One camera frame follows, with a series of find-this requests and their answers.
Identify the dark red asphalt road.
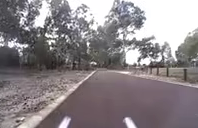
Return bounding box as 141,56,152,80
35,68,198,128

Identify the row of trees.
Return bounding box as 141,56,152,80
0,0,175,72

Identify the pale concrete kerb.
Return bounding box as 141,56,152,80
16,69,98,128

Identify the robot's own part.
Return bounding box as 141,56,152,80
122,116,138,128

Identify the row of dark wooden posts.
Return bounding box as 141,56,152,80
143,66,189,82

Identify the leaf-strewn dirt verge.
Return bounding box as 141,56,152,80
0,68,95,128

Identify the dry grass field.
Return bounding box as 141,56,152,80
132,66,198,85

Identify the clump of green trees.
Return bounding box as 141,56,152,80
174,20,198,69

